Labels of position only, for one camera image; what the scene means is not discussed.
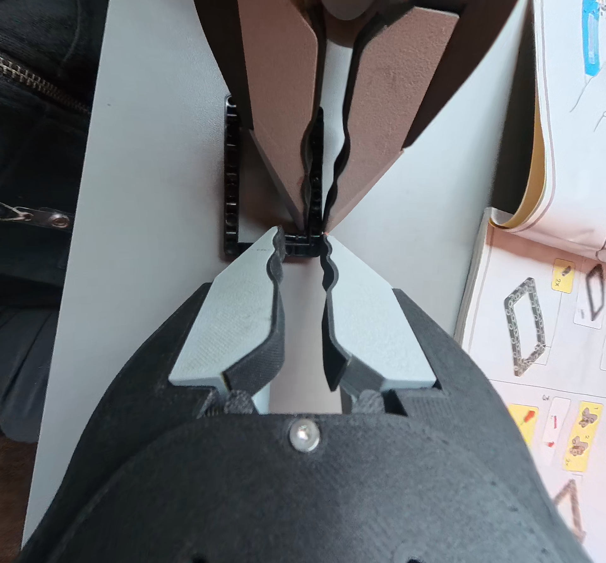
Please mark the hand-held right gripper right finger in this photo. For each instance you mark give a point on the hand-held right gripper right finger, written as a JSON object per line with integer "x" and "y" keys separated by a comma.
{"x": 378, "y": 331}

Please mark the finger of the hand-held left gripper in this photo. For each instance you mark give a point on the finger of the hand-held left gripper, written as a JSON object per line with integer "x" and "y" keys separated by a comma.
{"x": 393, "y": 89}
{"x": 279, "y": 75}

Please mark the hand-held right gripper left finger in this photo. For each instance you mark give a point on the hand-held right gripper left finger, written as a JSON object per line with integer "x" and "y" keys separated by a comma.
{"x": 232, "y": 326}

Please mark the black rectangular lego frame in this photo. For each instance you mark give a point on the black rectangular lego frame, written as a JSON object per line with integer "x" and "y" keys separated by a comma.
{"x": 232, "y": 170}

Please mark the lego instruction booklet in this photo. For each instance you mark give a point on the lego instruction booklet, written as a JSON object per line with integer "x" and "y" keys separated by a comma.
{"x": 521, "y": 312}

